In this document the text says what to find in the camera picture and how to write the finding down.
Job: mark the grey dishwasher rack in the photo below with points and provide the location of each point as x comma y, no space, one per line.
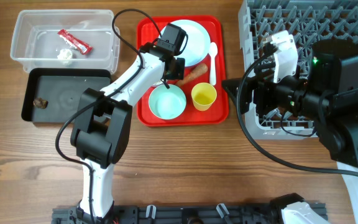
307,21

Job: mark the white plastic spoon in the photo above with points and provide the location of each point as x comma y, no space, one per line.
213,51

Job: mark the brown food scrap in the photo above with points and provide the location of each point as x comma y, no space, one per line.
40,103

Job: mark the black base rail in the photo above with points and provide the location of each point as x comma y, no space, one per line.
248,213

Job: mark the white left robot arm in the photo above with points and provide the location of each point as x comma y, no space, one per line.
101,133

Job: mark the black waste tray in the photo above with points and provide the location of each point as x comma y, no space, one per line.
62,88

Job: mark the mint green bowl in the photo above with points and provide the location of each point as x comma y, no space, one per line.
167,103

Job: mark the clear plastic bin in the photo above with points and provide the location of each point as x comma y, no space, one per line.
36,44

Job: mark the red sauce packet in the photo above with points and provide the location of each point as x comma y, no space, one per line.
75,43

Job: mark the red plastic tray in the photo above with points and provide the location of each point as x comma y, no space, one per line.
219,110

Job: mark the crumpled white tissue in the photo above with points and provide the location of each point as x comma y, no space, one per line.
65,55

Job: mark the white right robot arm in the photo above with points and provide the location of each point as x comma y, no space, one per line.
329,97

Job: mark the large light blue plate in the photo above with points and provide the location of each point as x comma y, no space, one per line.
197,47

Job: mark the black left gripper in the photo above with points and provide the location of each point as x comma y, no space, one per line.
179,73

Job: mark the yellow plastic cup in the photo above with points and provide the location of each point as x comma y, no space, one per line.
203,96

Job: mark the orange carrot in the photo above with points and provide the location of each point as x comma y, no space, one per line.
194,74

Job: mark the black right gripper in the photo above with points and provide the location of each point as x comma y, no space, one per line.
263,88

